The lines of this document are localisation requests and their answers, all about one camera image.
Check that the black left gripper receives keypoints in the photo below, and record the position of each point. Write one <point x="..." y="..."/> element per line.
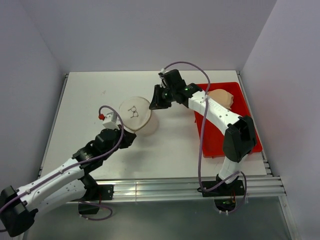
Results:
<point x="128" y="137"/>

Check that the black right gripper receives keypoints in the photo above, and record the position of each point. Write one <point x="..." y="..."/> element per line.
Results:
<point x="157" y="102"/>

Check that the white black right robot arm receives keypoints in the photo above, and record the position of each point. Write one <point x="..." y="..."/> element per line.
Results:
<point x="238" y="131"/>

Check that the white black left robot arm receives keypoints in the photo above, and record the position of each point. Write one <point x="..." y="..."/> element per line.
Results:
<point x="20" y="206"/>

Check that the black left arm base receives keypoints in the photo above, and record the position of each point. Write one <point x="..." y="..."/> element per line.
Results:
<point x="92" y="201"/>

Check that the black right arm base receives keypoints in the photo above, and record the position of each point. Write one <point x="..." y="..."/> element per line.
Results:
<point x="227" y="197"/>

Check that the beige bra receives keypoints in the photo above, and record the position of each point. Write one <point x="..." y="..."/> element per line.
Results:
<point x="222" y="97"/>

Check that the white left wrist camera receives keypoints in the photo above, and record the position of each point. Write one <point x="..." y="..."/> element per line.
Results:
<point x="109" y="121"/>

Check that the aluminium mounting rail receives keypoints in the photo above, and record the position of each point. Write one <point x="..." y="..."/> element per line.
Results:
<point x="180" y="189"/>

